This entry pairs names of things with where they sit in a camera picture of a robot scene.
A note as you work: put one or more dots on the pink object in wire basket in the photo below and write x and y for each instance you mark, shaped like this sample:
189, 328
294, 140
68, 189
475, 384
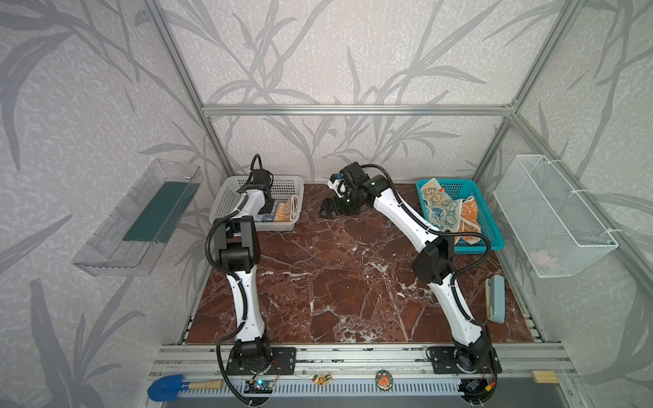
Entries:
543, 260

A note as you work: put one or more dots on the small wooden block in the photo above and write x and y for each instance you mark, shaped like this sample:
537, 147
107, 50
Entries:
544, 377

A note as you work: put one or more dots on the blue toy shovel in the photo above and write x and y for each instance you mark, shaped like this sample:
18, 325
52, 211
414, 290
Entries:
168, 388

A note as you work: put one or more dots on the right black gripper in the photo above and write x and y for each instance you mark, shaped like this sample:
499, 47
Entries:
336, 204

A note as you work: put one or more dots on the round orange green badge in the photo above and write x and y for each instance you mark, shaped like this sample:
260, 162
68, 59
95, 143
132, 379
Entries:
384, 380

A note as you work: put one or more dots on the white perforated plastic basket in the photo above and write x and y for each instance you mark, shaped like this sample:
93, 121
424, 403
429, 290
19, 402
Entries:
249, 203

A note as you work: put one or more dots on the light blue sponge block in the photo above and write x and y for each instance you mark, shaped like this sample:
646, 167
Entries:
495, 299

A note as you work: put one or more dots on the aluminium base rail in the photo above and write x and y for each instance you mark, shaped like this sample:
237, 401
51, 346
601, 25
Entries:
417, 369

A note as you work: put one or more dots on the small orange green sticker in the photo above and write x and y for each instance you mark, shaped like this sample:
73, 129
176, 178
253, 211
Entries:
322, 379

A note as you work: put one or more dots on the striped rabbit print towel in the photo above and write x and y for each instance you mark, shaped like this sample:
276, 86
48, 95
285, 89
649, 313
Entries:
282, 211

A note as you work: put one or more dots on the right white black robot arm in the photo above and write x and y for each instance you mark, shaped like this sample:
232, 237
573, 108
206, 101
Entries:
434, 267

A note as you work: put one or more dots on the clear acrylic wall shelf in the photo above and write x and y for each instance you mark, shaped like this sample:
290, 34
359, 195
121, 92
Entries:
133, 237

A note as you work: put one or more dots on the bear print towel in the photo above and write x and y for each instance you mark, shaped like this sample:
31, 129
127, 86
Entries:
442, 211

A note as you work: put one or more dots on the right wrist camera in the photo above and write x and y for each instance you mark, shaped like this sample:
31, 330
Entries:
338, 184

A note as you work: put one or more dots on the teal perforated plastic basket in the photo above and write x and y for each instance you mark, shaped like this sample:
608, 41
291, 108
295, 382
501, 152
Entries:
462, 189

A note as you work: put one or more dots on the orange patterned towel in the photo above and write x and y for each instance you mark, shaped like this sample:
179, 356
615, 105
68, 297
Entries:
468, 221

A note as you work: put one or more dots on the white wire mesh basket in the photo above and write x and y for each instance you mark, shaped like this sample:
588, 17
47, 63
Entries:
547, 213

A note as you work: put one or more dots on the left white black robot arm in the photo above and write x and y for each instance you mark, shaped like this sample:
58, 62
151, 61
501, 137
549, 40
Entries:
232, 247

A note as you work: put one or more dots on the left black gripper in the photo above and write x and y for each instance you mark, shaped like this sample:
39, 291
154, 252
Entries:
265, 205

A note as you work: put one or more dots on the left green circuit board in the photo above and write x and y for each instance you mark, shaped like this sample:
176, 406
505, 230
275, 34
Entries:
259, 386

